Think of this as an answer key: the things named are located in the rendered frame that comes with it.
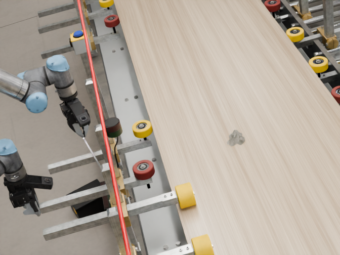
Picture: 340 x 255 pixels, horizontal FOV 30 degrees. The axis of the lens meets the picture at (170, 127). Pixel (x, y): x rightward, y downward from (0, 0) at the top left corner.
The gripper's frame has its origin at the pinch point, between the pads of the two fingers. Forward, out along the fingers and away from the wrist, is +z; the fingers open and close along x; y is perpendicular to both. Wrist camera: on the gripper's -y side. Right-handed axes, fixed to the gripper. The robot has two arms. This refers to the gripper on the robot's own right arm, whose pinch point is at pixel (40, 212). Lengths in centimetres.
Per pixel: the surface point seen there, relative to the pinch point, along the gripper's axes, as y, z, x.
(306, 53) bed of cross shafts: -133, 12, -72
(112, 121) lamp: -36.2, -28.7, -4.2
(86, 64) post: -31, -26, -53
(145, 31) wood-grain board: -61, -7, -102
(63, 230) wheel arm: -11.3, -12.7, 26.5
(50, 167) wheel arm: -5.6, -0.7, -24.4
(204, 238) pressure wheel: -55, -15, 50
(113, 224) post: -30, -30, 48
